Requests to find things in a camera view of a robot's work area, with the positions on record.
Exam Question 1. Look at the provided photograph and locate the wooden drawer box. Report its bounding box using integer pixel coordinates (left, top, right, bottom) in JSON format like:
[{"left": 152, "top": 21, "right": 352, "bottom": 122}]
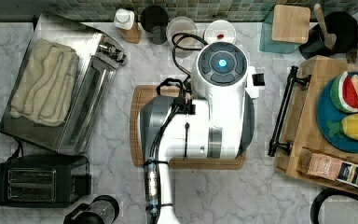
[{"left": 274, "top": 56, "right": 358, "bottom": 194}]

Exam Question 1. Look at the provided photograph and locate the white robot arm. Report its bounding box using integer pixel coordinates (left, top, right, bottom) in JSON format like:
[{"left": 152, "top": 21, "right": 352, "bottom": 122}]
[{"left": 137, "top": 42, "right": 255, "bottom": 224}]

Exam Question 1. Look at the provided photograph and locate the wooden cutting board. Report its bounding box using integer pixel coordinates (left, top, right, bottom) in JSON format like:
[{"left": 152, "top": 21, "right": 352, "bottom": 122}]
[{"left": 130, "top": 85, "right": 246, "bottom": 170}]

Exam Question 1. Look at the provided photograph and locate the clear cereal jar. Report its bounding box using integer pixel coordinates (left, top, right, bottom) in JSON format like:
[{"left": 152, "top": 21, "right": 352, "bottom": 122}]
[{"left": 166, "top": 17, "right": 198, "bottom": 49}]

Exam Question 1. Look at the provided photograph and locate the white lidded bowl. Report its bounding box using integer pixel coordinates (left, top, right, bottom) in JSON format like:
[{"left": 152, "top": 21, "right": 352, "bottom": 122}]
[{"left": 203, "top": 20, "right": 237, "bottom": 44}]

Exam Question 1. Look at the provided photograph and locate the dark glass jar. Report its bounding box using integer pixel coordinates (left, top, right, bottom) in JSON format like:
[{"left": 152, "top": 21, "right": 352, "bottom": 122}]
[{"left": 140, "top": 6, "right": 169, "bottom": 45}]

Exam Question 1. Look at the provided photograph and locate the silver toaster oven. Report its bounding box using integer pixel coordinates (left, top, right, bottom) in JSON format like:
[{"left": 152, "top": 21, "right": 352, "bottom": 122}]
[{"left": 0, "top": 13, "right": 126, "bottom": 155}]

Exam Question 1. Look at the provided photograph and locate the white cap bottle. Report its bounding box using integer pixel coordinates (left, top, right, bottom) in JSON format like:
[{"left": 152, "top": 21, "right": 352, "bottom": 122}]
[{"left": 114, "top": 8, "right": 142, "bottom": 44}]

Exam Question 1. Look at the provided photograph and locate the black coffee grinder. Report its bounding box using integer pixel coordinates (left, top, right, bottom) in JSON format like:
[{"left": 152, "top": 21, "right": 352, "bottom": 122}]
[{"left": 63, "top": 195, "right": 119, "bottom": 224}]

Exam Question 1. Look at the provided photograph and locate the beige folded towel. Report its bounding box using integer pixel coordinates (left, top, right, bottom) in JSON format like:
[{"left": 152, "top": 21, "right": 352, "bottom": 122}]
[{"left": 10, "top": 38, "right": 79, "bottom": 127}]

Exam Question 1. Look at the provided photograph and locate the teal container with wooden lid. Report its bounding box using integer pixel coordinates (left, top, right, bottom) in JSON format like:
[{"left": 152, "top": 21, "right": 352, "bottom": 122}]
[{"left": 259, "top": 5, "right": 310, "bottom": 54}]

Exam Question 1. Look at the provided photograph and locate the blue plate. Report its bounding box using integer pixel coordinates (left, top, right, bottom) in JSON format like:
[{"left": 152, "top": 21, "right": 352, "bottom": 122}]
[{"left": 316, "top": 72, "right": 358, "bottom": 153}]

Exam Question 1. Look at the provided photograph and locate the tea bag box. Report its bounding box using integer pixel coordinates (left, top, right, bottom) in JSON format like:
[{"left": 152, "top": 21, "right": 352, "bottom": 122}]
[{"left": 296, "top": 152, "right": 358, "bottom": 188}]

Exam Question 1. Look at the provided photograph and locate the plush watermelon slice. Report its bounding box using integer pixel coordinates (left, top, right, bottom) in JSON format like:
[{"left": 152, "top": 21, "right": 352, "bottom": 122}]
[{"left": 330, "top": 71, "right": 358, "bottom": 114}]

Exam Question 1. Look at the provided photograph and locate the wooden spoon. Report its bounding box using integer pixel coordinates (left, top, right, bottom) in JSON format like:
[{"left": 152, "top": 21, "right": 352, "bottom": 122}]
[{"left": 313, "top": 4, "right": 337, "bottom": 49}]

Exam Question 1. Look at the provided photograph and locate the black curved pan edge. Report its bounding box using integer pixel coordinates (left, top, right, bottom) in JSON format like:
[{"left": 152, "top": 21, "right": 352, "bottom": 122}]
[{"left": 310, "top": 188, "right": 358, "bottom": 224}]

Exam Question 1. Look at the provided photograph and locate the black two-slot toaster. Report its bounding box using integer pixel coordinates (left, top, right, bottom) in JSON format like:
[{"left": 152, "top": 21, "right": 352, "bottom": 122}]
[{"left": 0, "top": 155, "right": 91, "bottom": 208}]

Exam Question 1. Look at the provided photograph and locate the plush yellow pineapple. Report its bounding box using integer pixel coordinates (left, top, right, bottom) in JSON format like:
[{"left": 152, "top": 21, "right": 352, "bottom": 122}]
[{"left": 326, "top": 113, "right": 358, "bottom": 141}]

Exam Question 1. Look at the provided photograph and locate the black pot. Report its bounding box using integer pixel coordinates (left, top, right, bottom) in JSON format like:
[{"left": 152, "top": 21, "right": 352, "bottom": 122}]
[{"left": 299, "top": 11, "right": 358, "bottom": 59}]

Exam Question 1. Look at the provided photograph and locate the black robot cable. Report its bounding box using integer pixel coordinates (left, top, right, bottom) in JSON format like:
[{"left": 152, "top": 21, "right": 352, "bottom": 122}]
[{"left": 148, "top": 32, "right": 210, "bottom": 224}]

